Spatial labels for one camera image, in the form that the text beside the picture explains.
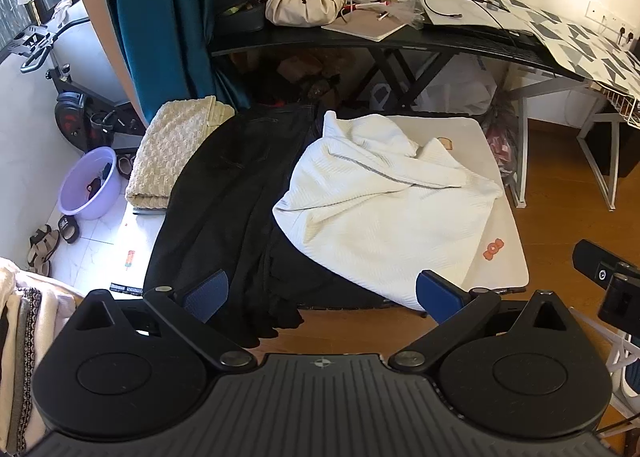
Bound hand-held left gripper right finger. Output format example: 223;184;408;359
389;269;581;372

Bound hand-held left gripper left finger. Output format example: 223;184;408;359
65;271;256;372

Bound white textured sweater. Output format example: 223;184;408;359
272;110;504;312

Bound cream knit sweater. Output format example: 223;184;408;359
125;96;236;212

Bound pile of folded clothes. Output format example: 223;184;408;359
0;257;86;457

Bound white low table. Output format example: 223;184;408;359
390;114;531;295

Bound black pants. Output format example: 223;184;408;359
143;104;401;349

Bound black slipper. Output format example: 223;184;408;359
57;214;81;244

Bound purple plastic basin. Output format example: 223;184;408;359
59;146;122;220

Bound dark red plastic bag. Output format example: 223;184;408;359
482;102;521;183

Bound brown sandal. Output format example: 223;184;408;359
29;224;61;250
25;244;61;274

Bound white plastic bag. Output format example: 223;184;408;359
415;57;498;115

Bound black exercise bike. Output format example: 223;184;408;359
0;12;151;158

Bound geometric patterned mat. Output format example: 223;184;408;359
492;0;640;100

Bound brown cardboard box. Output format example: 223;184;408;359
272;52;351;98

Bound teal curtain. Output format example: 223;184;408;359
102;0;251;125

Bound black desk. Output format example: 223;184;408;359
207;0;591;113

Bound brown notebook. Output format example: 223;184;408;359
321;7;410;42

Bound white wooden frame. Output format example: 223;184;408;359
602;327;640;423

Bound white metal desk frame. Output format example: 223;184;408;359
510;72;640;212

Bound white wire basket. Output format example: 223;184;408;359
592;82;640;128

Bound white wall socket strip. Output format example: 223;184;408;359
585;1;640;45

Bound beige drawstring bag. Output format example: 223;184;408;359
264;0;347;28

